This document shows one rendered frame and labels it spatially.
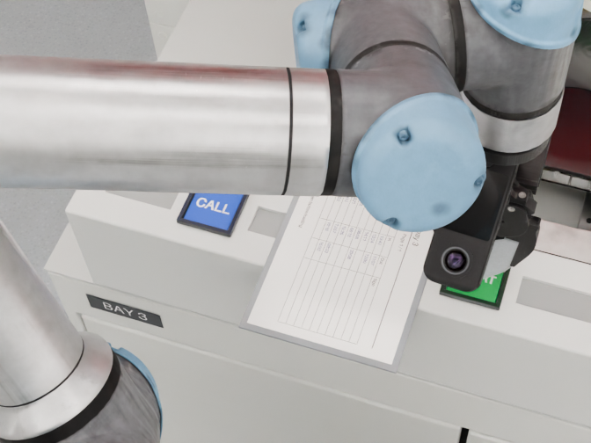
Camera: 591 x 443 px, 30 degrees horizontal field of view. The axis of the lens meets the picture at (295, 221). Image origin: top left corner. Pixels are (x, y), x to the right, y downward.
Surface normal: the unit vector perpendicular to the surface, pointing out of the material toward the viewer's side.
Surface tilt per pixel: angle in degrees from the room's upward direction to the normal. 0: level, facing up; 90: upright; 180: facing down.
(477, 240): 30
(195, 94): 14
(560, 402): 90
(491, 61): 73
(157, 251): 90
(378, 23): 23
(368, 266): 0
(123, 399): 68
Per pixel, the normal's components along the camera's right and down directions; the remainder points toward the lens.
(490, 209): -0.22, -0.07
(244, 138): 0.12, 0.14
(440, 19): 0.00, -0.22
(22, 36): -0.05, -0.55
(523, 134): 0.13, 0.82
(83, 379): 0.33, -0.54
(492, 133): -0.43, 0.76
